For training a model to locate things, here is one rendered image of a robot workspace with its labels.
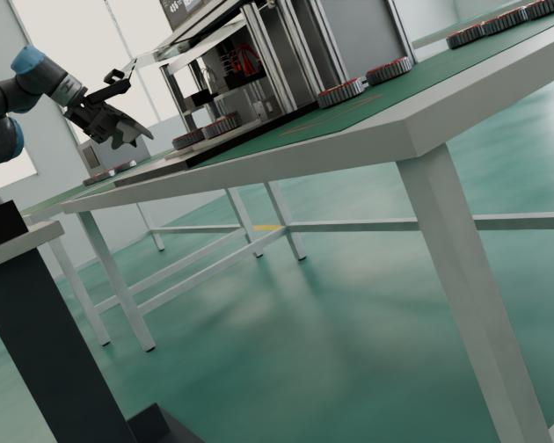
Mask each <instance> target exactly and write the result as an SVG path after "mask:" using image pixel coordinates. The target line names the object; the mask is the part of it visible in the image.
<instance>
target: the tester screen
mask: <svg viewBox="0 0 554 443"><path fill-rule="evenodd" d="M174 1H175V0H161V2H162V4H163V6H164V9H165V11H166V14H167V16H168V18H169V20H170V19H171V18H172V17H173V16H174V15H175V14H176V13H177V12H179V11H180V10H181V9H182V8H183V7H184V9H185V11H186V12H185V13H184V14H183V15H182V16H181V17H180V18H179V19H177V20H176V21H175V22H174V23H173V24H172V25H171V26H172V27H174V26H175V25H176V24H177V23H178V22H179V21H181V20H182V19H183V18H184V17H185V16H187V15H188V14H189V13H190V12H191V11H193V10H194V9H195V8H196V7H197V6H198V5H199V4H201V3H202V1H200V2H199V3H197V4H196V5H195V6H194V7H193V8H192V9H191V10H190V11H189V12H187V10H186V7H185V5H184V3H183V1H182V0H176V2H177V4H178V7H179V8H178V9H177V10H176V11H175V12H174V13H173V14H171V10H170V8H169V6H170V5H171V4H172V3H173V2H174ZM170 22H171V21H170Z"/></svg>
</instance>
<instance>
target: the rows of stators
mask: <svg viewBox="0 0 554 443"><path fill-rule="evenodd" d="M551 13H554V0H537V1H535V2H533V3H532V4H528V5H527V6H526V7H525V6H522V7H519V8H516V9H514V10H511V11H508V12H506V13H504V14H501V15H499V16H497V17H495V18H491V19H489V20H487V21H485V22H484V21H483V22H480V23H478V24H475V25H472V26H469V27H468V28H465V29H462V30H461V31H459V32H457V33H453V34H450V35H449V36H448V37H447V38H446V42H447V44H448V48H451V49H454V48H457V47H460V46H463V45H466V44H467V43H470V42H472V41H475V40H478V39H480V38H483V37H485V36H486V35H488V36H490V35H494V34H496V33H499V32H502V31H505V30H506V29H508V28H512V27H514V26H516V25H519V24H521V23H523V22H526V21H528V20H529V19H530V20H535V19H538V18H541V17H544V16H547V15H548V14H551Z"/></svg>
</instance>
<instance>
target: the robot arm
mask: <svg viewBox="0 0 554 443"><path fill-rule="evenodd" d="M11 69H12V70H13V71H15V73H16V75H15V76H14V77H13V78H10V79H6V80H3V81H0V163H7V162H9V161H10V160H11V159H14V158H16V157H18V156H20V154H21V153H22V151H23V148H24V144H25V140H24V135H23V131H22V128H21V126H20V125H19V124H18V123H17V121H16V120H15V119H14V118H12V117H9V116H7V114H6V113H10V112H13V113H20V114H23V113H28V112H29V111H30V110H31V109H33V108H34V107H35V106H36V105H37V103H38V101H39V99H40V98H41V96H42V95H43V94H46V95H47V96H48V97H51V99H53V100H54V102H56V103H57V104H58V105H60V106H62V107H63V108H64V107H67V108H66V109H67V111H66V112H65V113H64V114H63V116H64V117H65V118H67V119H68V120H70V121H71V122H72V123H74V124H75V125H77V126H78V127H80V128H81V129H82V130H83V131H82V132H83V133H85V134H86V135H88V136H89V137H90V138H92V140H94V141H95V142H97V143H98V144H100V143H102V142H105V141H107V140H108V138H109V137H110V136H112V138H113V140H112V144H111V147H112V149H117V148H119V147H120V146H121V145H122V144H123V143H129V144H131V145H132V146H134V147H135V148H136V147H137V145H136V140H135V139H136V138H137V137H138V136H139V135H141V134H143V135H145V136H146V137H148V138H150V139H151V140H154V136H153V135H152V133H151V132H150V131H149V130H148V129H147V128H146V127H144V126H143V125H142V124H141V123H139V122H138V121H136V120H135V119H133V118H132V117H130V116H129V115H127V114H126V113H124V112H123V111H121V110H119V109H117V108H115V107H114V106H112V105H110V104H107V103H106V101H105V100H108V99H109V98H112V97H115V96H117V95H122V94H125V93H127V91H128V89H129V88H131V86H132V85H131V83H130V82H129V80H128V78H125V79H122V80H121V79H120V80H117V81H115V83H114V84H111V85H108V86H106V87H105V88H102V89H100V90H98V91H94V92H93V93H91V94H88V95H87V96H86V97H85V96H84V95H85V93H86V92H87V91H88V90H89V89H88V88H87V87H85V86H84V87H83V86H82V85H83V84H82V83H81V82H80V81H79V80H77V79H76V78H75V77H73V76H72V75H71V74H69V72H68V71H66V70H65V69H63V68H62V67H61V66H60V65H58V64H57V63H56V62H54V61H53V60H51V59H50V58H49V57H48V56H46V54H45V53H43V52H41V51H40V50H39V49H37V48H36V47H34V46H32V45H26V46H24V47H23V48H22V50H21V51H20V52H19V53H18V55H17V56H16V57H15V59H14V60H13V62H12V63H11ZM65 77H66V78H65ZM53 93H54V94H53ZM81 104H83V105H84V106H81ZM94 138H95V139H96V140H95V139H94ZM3 203H4V202H3V200H2V198H1V197H0V205H1V204H3Z"/></svg>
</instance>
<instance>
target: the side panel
mask: <svg viewBox="0 0 554 443"><path fill-rule="evenodd" d="M307 1H308V4H309V7H310V10H311V12H312V15H313V18H314V19H315V22H316V24H317V28H318V31H319V33H320V35H321V38H322V40H323V43H324V46H325V49H326V51H327V54H328V56H329V58H330V61H331V63H332V67H333V69H334V72H335V74H336V77H337V79H338V81H339V84H343V83H345V82H347V81H350V80H353V79H355V78H358V79H360V80H361V82H362V85H363V88H365V87H367V86H368V81H367V78H366V76H365V75H366V74H367V72H369V71H370V70H372V69H376V68H378V67H380V66H383V65H384V66H385V64H386V63H387V64H388V63H389V62H393V61H395V60H396V59H399V58H402V57H405V58H406V57H408V58H409V61H410V64H411V66H412V65H414V64H416V63H418V59H417V56H416V54H415V52H414V49H413V46H412V42H411V39H410V37H409V34H408V32H407V29H406V26H405V22H404V20H403V17H402V14H401V12H400V10H399V7H398V4H397V0H307Z"/></svg>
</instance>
